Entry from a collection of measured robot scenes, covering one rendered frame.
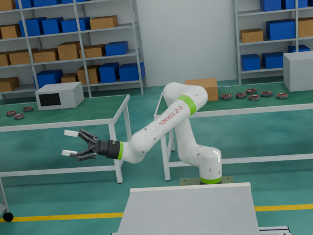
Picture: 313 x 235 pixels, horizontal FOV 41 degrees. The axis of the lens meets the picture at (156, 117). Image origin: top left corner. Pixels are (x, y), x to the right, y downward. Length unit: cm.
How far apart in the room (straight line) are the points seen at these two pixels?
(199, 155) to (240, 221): 112
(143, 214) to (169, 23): 692
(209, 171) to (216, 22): 593
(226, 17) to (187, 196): 682
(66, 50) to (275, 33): 377
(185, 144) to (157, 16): 588
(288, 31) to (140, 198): 648
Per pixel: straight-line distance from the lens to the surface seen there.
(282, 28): 774
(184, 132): 244
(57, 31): 807
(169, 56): 828
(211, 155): 240
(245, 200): 146
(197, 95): 221
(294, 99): 441
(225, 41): 822
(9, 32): 843
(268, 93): 453
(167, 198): 150
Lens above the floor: 205
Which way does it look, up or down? 18 degrees down
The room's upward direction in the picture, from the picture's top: 7 degrees counter-clockwise
